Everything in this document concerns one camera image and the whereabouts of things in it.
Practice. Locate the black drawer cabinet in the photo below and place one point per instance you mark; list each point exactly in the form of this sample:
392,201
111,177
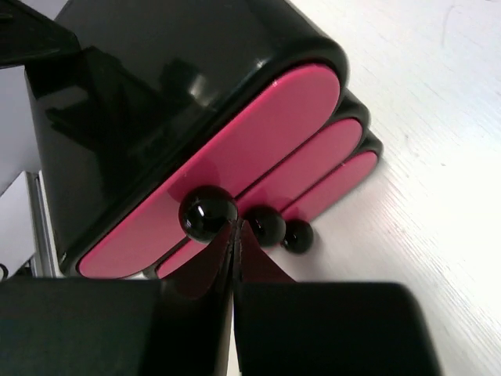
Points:
140,86

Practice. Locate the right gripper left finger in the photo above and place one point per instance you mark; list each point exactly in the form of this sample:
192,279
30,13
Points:
73,326

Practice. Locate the pink drawer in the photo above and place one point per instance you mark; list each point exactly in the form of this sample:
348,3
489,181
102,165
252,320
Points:
297,164
276,122
300,235

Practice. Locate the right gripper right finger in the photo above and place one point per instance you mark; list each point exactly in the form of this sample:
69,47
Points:
285,327

